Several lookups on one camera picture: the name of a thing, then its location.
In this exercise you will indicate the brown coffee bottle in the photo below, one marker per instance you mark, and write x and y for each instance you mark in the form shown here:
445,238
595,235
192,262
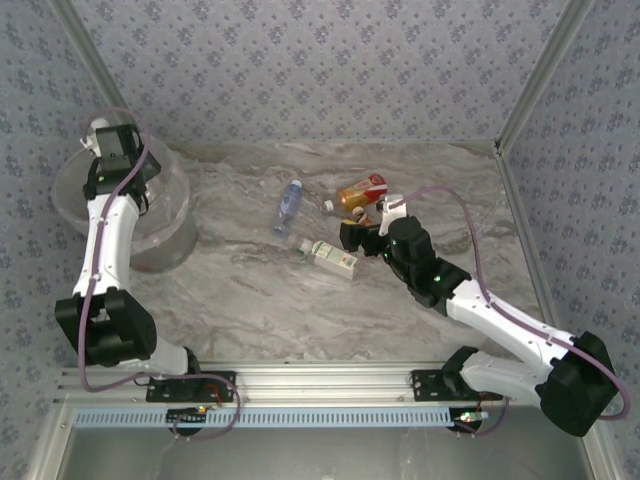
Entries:
361,216

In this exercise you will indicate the amber tea bottle gold label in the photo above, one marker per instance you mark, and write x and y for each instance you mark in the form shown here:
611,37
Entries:
362,192

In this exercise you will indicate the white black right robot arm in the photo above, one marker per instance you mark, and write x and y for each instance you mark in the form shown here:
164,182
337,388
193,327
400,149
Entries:
500,320

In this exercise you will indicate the clear bottle green white label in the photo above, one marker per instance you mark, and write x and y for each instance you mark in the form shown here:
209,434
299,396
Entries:
330,255

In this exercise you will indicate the grey metal panel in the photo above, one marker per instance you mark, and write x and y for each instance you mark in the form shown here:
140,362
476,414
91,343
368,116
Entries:
325,455

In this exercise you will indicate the translucent plastic bin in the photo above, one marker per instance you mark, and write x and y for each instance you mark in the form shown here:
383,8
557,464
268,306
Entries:
170,220

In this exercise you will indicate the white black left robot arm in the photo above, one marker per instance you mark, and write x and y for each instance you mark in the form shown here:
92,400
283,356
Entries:
107,240

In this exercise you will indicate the small circuit board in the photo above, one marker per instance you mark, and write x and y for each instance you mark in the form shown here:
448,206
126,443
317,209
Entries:
187,415
470,417

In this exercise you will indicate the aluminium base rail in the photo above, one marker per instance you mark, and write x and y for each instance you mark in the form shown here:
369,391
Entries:
325,385

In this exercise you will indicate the aluminium side frame rail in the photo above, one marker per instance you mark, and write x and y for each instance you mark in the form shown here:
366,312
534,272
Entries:
525,230

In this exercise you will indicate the clear bottle blue purple label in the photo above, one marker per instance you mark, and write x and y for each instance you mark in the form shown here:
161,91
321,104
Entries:
288,205

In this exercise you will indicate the small right circuit board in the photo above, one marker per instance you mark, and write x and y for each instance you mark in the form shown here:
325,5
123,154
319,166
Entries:
470,417

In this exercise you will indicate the aluminium frame post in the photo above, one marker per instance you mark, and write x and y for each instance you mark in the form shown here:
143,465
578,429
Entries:
92,60
545,75

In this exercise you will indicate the aluminium lower frame bar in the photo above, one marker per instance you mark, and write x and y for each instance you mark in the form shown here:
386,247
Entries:
602,460
47,445

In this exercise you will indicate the small left circuit board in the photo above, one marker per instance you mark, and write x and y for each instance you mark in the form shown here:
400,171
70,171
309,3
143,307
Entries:
187,415

